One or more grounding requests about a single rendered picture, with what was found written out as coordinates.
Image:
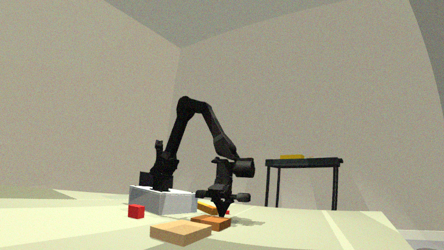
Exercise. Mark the orange rectangular board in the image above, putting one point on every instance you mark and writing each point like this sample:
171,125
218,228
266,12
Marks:
207,208

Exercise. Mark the tan block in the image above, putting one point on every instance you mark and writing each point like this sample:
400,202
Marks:
180,232

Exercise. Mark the orange square block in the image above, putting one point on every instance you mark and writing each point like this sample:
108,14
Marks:
218,223

